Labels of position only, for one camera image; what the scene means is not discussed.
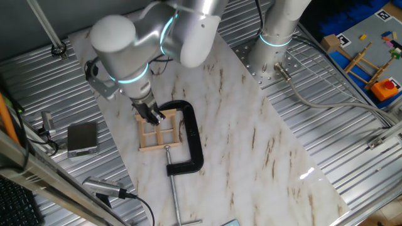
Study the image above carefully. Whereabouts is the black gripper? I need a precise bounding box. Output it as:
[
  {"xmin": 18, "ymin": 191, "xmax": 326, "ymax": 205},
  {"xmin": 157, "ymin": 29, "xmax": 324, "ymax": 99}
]
[{"xmin": 133, "ymin": 100, "xmax": 166, "ymax": 127}]

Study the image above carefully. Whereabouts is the small wooden window model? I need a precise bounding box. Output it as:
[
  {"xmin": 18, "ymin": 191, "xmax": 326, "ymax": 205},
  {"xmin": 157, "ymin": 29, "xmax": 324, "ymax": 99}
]
[{"xmin": 134, "ymin": 108, "xmax": 183, "ymax": 153}]

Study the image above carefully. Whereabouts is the black C-clamp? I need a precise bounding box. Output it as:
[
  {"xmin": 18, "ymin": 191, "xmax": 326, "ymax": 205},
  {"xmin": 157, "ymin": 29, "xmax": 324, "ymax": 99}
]
[{"xmin": 156, "ymin": 99, "xmax": 205, "ymax": 226}]

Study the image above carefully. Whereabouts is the silver digital scale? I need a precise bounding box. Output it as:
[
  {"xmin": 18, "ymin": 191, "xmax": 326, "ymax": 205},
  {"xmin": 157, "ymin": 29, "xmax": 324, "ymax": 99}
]
[{"xmin": 67, "ymin": 121, "xmax": 100, "ymax": 159}]

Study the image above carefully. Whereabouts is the white marble pattern board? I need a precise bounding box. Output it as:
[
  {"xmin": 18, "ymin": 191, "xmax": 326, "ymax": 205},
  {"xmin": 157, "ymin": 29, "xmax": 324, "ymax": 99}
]
[{"xmin": 67, "ymin": 12, "xmax": 351, "ymax": 226}]

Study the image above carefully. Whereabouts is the metal stand rod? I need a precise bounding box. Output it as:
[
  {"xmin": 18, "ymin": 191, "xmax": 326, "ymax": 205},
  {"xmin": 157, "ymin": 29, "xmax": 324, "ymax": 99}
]
[{"xmin": 26, "ymin": 0, "xmax": 68, "ymax": 60}]

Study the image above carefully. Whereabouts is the orange pole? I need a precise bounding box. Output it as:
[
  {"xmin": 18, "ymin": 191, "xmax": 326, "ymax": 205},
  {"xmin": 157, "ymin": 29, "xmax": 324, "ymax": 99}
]
[{"xmin": 0, "ymin": 92, "xmax": 20, "ymax": 145}]

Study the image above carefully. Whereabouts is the black keyboard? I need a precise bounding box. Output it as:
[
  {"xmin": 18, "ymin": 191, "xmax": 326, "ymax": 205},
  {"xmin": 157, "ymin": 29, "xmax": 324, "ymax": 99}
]
[{"xmin": 0, "ymin": 175, "xmax": 43, "ymax": 226}]

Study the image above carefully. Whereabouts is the wooden cube block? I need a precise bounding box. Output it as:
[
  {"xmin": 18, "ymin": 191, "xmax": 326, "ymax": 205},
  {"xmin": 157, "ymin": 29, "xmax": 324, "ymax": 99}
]
[{"xmin": 320, "ymin": 33, "xmax": 342, "ymax": 54}]

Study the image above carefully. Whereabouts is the black white fiducial marker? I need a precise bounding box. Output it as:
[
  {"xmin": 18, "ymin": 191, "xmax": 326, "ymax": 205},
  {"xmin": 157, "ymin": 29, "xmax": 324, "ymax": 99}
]
[
  {"xmin": 388, "ymin": 77, "xmax": 402, "ymax": 92},
  {"xmin": 336, "ymin": 33, "xmax": 352, "ymax": 48},
  {"xmin": 375, "ymin": 9, "xmax": 394, "ymax": 23}
]

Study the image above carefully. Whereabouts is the wooden stick rack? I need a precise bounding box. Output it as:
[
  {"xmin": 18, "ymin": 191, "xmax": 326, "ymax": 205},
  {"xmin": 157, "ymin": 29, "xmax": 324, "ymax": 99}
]
[{"xmin": 344, "ymin": 41, "xmax": 397, "ymax": 92}]

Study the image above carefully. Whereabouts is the blue foam mat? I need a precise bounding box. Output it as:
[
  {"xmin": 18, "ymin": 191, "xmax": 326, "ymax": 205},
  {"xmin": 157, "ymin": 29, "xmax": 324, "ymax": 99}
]
[{"xmin": 319, "ymin": 0, "xmax": 390, "ymax": 37}]

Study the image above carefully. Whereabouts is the orange box red button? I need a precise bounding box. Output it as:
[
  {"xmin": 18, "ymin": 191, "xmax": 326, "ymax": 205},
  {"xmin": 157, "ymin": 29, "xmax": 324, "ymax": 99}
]
[{"xmin": 370, "ymin": 78, "xmax": 399, "ymax": 102}]

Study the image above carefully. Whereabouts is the grey brick baseplate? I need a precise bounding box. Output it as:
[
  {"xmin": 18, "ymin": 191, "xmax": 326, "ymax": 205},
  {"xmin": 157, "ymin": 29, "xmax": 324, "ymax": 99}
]
[{"xmin": 337, "ymin": 9, "xmax": 402, "ymax": 92}]

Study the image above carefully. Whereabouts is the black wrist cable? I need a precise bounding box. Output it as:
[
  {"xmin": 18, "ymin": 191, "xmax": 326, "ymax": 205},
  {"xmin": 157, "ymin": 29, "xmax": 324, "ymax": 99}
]
[{"xmin": 84, "ymin": 55, "xmax": 174, "ymax": 79}]

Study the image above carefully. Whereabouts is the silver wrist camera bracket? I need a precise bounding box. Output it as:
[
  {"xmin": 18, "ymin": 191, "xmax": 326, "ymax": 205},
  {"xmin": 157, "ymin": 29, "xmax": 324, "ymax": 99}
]
[{"xmin": 85, "ymin": 58, "xmax": 121, "ymax": 100}]

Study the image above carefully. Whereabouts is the silver ridged camera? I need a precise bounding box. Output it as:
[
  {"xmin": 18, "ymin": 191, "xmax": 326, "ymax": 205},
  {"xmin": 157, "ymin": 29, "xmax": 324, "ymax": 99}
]
[{"xmin": 82, "ymin": 176, "xmax": 128, "ymax": 199}]

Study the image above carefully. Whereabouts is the black camera cable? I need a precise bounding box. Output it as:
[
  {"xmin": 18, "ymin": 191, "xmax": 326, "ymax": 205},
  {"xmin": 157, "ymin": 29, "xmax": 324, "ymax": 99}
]
[{"xmin": 124, "ymin": 191, "xmax": 156, "ymax": 226}]

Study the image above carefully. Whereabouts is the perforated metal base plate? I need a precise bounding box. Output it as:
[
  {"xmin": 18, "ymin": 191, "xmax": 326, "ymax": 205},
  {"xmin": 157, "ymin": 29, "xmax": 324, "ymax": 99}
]
[{"xmin": 234, "ymin": 37, "xmax": 302, "ymax": 87}]

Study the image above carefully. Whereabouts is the small silver camera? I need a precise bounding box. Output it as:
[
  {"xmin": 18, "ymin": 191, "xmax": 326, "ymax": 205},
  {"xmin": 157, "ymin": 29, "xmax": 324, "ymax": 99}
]
[{"xmin": 40, "ymin": 110, "xmax": 57, "ymax": 133}]

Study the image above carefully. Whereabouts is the black cable connector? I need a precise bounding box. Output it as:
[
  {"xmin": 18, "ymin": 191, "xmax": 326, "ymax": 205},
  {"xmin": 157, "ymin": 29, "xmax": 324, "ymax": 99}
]
[{"xmin": 36, "ymin": 127, "xmax": 60, "ymax": 157}]

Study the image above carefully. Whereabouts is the aluminium frame bar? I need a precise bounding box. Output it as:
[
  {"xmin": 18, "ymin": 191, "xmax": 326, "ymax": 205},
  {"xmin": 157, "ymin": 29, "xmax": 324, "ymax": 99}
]
[{"xmin": 0, "ymin": 128, "xmax": 129, "ymax": 226}]

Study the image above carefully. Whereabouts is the black base cable bundle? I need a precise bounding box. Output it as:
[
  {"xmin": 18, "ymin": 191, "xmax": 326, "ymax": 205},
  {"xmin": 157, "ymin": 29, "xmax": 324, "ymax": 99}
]
[{"xmin": 254, "ymin": 0, "xmax": 266, "ymax": 36}]

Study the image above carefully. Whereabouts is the thick grey cable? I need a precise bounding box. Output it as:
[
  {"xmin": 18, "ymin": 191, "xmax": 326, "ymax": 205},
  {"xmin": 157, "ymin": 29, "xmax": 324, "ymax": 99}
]
[{"xmin": 273, "ymin": 62, "xmax": 402, "ymax": 126}]

